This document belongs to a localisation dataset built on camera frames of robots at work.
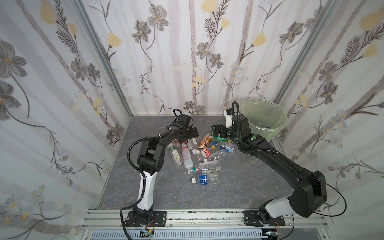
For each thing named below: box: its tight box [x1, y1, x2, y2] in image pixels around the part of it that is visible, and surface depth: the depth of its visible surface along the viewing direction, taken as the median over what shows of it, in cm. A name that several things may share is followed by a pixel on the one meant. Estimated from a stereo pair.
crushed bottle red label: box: [200, 148, 211, 159], surface depth 95 cm
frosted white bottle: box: [187, 137, 199, 149], surface depth 100 cm
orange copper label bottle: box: [197, 133, 213, 149], surface depth 101 cm
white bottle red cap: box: [181, 141, 194, 169], surface depth 94 cm
